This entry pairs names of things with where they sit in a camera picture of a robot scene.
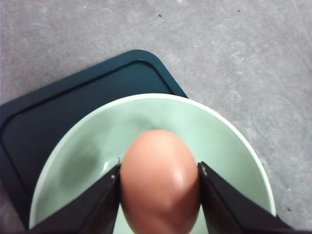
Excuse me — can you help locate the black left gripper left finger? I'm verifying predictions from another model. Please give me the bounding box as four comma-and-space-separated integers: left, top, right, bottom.
27, 158, 121, 234

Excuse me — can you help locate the light green ceramic bowl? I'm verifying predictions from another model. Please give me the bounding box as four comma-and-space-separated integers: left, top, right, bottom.
29, 93, 277, 234

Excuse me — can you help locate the beige egg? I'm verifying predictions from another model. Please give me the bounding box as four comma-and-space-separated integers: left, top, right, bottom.
120, 130, 200, 234

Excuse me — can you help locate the dark blue rectangular tray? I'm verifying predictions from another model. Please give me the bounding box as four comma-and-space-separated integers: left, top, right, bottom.
0, 50, 188, 228

